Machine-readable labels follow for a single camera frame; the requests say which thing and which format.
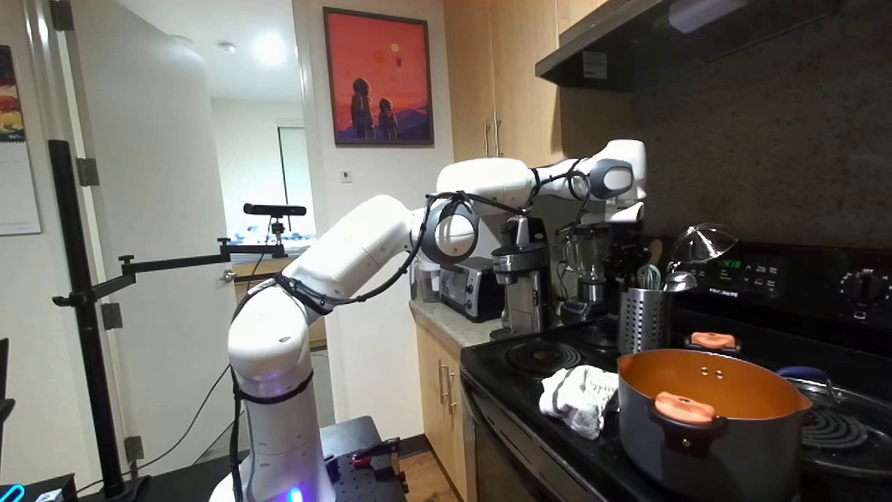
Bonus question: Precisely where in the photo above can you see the steel toaster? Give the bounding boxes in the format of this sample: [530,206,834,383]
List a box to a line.
[435,256,503,322]

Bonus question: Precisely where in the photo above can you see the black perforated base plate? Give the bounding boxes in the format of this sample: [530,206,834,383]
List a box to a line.
[319,415,406,502]

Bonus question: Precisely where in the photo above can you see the range hood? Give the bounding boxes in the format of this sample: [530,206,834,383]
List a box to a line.
[535,0,892,91]

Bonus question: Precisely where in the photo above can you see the wooden cabinets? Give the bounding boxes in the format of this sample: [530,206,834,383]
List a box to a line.
[442,0,605,164]
[414,327,474,502]

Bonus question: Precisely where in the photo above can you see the lower wooden cabinets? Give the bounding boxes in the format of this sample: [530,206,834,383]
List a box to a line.
[414,327,474,502]

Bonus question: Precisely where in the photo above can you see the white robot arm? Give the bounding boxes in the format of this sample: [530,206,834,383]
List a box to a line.
[208,140,647,502]

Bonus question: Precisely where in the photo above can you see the red framed wall picture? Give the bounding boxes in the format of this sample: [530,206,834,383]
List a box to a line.
[324,8,435,147]

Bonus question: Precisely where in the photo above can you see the white dish cloth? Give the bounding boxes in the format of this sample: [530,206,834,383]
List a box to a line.
[537,365,618,441]

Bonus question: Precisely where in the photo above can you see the black camera stand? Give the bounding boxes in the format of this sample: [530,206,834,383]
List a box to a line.
[46,136,310,502]

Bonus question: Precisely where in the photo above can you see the metal ladle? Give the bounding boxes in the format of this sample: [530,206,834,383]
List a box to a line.
[664,223,736,294]

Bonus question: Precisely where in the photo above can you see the orange pot with handles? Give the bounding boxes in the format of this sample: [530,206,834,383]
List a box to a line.
[618,349,810,502]

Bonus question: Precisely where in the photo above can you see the steel coffee maker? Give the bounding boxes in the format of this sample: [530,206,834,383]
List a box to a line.
[492,216,547,336]

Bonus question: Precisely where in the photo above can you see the upper wooden cabinets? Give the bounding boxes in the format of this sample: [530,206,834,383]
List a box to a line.
[442,0,605,164]

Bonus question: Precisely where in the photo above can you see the black kitchen stove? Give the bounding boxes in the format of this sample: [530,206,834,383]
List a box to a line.
[459,242,892,502]

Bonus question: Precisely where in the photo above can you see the perforated steel utensil holder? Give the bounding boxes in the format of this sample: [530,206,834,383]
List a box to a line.
[618,287,664,355]

